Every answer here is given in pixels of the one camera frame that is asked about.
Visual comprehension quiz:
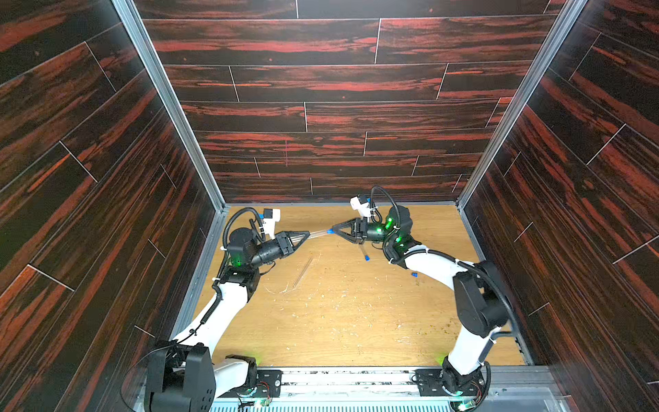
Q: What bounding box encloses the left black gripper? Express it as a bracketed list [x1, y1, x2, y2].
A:
[247, 234, 309, 273]

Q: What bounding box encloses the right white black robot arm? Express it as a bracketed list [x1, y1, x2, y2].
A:
[332, 206, 512, 410]

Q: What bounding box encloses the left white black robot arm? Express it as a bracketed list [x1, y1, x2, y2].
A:
[143, 228, 310, 411]

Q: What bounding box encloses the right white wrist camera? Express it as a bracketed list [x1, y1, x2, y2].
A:
[350, 194, 377, 221]

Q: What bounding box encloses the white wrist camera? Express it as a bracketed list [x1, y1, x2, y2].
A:
[350, 194, 377, 221]
[260, 208, 281, 240]

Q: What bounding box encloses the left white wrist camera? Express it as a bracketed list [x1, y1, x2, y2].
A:
[260, 208, 281, 240]

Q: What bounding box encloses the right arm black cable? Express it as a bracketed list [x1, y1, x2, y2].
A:
[369, 185, 516, 412]

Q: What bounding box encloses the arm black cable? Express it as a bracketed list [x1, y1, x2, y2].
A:
[119, 207, 266, 408]
[369, 185, 516, 412]

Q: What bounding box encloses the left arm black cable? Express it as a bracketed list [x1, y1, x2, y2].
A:
[119, 207, 266, 408]

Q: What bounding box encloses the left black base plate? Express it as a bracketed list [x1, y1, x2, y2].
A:
[221, 368, 283, 398]

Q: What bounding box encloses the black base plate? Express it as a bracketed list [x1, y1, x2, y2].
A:
[221, 368, 283, 398]
[410, 368, 463, 397]

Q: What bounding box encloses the aluminium front rail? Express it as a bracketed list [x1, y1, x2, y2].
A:
[208, 366, 571, 411]

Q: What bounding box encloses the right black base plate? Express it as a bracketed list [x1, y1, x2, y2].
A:
[410, 368, 463, 397]

